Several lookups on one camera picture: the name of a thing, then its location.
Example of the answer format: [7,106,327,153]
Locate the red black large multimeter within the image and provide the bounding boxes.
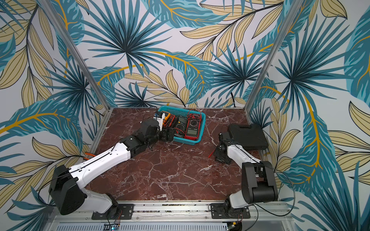
[185,113,202,140]

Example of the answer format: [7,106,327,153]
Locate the black plastic tool case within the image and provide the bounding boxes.
[228,124,268,151]

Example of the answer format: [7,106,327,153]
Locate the green black multimeter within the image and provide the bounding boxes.
[173,116,188,138]

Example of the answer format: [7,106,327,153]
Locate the yellow multimeter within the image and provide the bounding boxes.
[162,111,172,128]

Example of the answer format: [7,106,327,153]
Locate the small black multimeter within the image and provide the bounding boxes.
[208,146,222,158]

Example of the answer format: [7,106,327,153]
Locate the aluminium front rail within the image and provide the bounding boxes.
[44,200,297,231]

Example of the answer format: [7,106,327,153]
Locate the orange handled pliers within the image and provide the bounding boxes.
[85,152,96,157]

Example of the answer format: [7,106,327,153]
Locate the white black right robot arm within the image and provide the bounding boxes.
[214,132,278,209]

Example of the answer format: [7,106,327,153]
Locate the corner metal post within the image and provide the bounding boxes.
[39,0,110,111]
[245,0,303,115]

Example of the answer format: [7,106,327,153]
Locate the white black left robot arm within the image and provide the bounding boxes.
[49,119,174,219]

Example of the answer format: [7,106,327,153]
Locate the teal plastic basket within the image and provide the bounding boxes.
[159,106,206,145]

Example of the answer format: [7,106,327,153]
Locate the right corner metal post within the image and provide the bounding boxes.
[245,0,303,115]

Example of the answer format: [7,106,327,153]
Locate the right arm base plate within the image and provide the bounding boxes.
[208,203,251,219]

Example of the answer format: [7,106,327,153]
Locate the small black red tester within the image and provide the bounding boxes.
[165,128,175,142]

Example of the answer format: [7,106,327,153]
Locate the left corner metal post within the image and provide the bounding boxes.
[39,0,110,111]

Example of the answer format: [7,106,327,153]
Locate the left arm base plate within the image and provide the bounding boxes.
[92,204,134,220]

